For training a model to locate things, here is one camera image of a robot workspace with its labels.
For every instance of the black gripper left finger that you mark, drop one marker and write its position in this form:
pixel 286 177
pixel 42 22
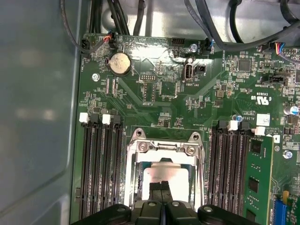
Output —
pixel 155 189

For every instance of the RAM slot with black clip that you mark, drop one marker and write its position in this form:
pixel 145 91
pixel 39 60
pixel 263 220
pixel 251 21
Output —
pixel 96 164
pixel 118 164
pixel 240 154
pixel 215 164

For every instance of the internal USB port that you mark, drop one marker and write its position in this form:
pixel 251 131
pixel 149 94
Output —
pixel 188 71

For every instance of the CPU socket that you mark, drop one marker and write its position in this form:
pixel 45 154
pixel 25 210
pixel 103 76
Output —
pixel 138 133

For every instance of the silver CPU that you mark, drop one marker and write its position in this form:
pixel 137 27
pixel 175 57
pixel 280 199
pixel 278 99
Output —
pixel 168 172

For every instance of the green motherboard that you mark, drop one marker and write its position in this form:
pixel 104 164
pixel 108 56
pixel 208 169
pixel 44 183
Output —
pixel 131 93

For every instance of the metal locking lever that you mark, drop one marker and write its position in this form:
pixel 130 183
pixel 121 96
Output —
pixel 202 175

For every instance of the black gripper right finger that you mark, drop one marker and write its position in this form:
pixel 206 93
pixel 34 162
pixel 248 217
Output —
pixel 166 189

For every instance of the blue expansion slot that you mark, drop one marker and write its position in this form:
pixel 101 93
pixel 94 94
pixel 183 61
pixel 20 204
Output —
pixel 282 213

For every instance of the silver coin cell battery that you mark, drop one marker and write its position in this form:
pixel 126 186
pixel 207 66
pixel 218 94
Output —
pixel 119 63

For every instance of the black PC case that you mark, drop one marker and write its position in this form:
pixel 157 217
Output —
pixel 35 93

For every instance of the metal socket cover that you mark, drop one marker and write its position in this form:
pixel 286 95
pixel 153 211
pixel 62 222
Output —
pixel 131 178

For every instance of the green RAM stick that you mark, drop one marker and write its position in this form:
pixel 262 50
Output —
pixel 257 168

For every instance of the silver motherboard screw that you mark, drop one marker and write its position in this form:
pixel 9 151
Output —
pixel 95 77
pixel 193 47
pixel 287 154

